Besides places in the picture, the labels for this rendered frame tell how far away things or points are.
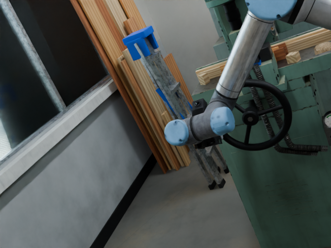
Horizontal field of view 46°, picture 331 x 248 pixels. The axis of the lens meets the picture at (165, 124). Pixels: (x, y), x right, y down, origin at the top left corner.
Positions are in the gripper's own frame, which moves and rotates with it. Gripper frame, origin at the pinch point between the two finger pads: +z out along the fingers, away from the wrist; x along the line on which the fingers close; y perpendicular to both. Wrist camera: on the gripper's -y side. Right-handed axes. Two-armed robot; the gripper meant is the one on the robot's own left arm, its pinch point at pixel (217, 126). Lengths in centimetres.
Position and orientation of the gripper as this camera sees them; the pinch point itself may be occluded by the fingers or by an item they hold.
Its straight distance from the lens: 142.5
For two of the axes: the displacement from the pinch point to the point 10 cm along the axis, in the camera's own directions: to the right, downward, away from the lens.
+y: 2.3, 9.6, -1.4
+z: 4.9, 0.1, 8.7
